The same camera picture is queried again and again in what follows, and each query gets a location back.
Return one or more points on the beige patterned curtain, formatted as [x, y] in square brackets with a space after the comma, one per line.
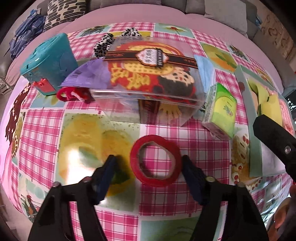
[278, 35]

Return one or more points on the purple wipes packet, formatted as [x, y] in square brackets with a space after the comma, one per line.
[93, 74]

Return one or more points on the pink white chevron towel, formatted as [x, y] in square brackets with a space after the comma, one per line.
[286, 120]

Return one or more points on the yellow green sponge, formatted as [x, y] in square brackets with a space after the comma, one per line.
[271, 107]

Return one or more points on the person's right hand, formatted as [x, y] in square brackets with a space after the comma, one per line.
[283, 216]

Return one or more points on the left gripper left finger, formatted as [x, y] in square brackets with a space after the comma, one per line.
[53, 221]

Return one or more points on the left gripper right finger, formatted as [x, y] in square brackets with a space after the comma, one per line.
[243, 220]

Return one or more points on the light grey cushion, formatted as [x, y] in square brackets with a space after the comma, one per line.
[229, 12]

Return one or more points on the black white patterned cushion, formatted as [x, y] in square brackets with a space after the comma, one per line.
[63, 11]

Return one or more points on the lime green cloth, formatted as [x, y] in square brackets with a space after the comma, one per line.
[257, 92]

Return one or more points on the white tray teal rim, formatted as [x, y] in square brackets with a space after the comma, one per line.
[262, 161]

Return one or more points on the pink checkered tablecloth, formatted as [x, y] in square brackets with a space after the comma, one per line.
[45, 140]

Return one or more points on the light blue face mask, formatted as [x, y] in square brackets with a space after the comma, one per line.
[205, 76]

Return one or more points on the leopard print scrunchie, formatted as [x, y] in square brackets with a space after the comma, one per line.
[106, 42]

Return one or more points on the blue crumpled clothes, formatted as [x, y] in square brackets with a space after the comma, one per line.
[30, 28]

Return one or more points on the grey sofa pink cover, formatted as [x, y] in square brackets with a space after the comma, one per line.
[188, 14]

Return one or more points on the teal plastic toy box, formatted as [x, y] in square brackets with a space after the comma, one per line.
[49, 64]

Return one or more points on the clear plastic snack box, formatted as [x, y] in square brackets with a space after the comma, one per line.
[151, 81]

